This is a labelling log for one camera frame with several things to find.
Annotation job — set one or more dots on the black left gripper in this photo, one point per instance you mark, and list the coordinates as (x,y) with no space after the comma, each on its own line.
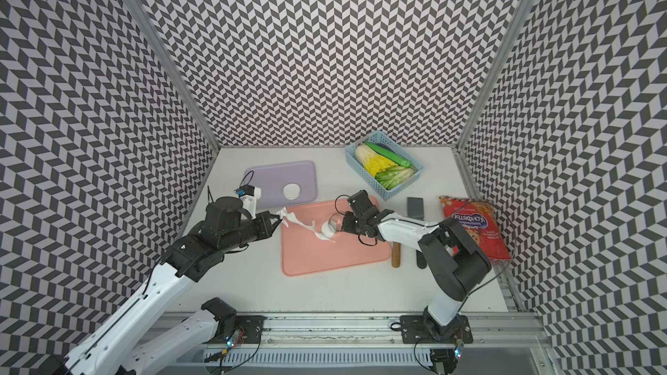
(267,230)

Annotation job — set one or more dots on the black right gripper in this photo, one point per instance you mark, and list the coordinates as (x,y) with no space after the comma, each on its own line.
(347,226)

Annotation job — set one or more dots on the white dough piece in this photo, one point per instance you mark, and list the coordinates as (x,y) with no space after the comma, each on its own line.
(314,220)

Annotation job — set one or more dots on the wooden rolling pin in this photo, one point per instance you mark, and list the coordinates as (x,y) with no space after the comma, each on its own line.
(396,255)

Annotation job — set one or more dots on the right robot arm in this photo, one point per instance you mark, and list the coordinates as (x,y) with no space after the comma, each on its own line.
(455,260)

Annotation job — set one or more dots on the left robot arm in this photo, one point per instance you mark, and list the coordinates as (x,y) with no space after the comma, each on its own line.
(231,224)

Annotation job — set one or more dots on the stack of white dumpling wrappers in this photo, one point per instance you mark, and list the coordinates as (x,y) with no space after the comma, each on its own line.
(291,191)

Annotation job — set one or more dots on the metal rectangular dough scraper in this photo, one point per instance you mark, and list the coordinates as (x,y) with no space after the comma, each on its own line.
(415,208)

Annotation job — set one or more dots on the pink cutting board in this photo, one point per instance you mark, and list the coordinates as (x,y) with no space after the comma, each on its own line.
(303,253)

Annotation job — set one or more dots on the purple plastic tray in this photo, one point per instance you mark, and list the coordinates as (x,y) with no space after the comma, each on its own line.
(272,178)

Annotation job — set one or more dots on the green lettuce leaves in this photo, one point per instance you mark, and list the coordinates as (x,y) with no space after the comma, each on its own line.
(392,178)

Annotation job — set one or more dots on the yellow napa cabbage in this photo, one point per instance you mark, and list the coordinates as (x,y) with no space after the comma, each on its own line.
(371,161)

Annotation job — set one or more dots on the light blue perforated plastic basket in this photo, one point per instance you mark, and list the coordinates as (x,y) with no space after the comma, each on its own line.
(381,138)

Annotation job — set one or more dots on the red snack bag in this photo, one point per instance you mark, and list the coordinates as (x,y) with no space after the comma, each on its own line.
(478,218)

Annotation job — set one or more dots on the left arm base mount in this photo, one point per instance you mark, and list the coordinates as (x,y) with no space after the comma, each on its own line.
(227,321)

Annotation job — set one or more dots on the metal base rail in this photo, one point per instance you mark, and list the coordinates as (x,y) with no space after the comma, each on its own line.
(345,339)

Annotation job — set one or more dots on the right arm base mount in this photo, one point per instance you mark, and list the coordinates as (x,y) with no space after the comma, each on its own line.
(416,328)

